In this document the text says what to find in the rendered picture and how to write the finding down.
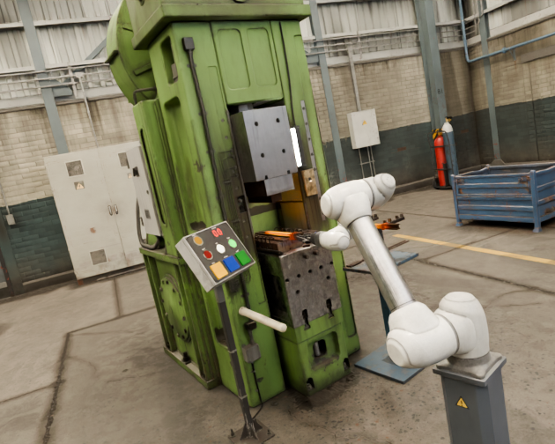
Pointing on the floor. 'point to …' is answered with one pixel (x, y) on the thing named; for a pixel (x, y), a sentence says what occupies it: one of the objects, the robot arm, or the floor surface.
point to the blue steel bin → (514, 193)
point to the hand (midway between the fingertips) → (298, 235)
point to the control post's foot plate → (261, 433)
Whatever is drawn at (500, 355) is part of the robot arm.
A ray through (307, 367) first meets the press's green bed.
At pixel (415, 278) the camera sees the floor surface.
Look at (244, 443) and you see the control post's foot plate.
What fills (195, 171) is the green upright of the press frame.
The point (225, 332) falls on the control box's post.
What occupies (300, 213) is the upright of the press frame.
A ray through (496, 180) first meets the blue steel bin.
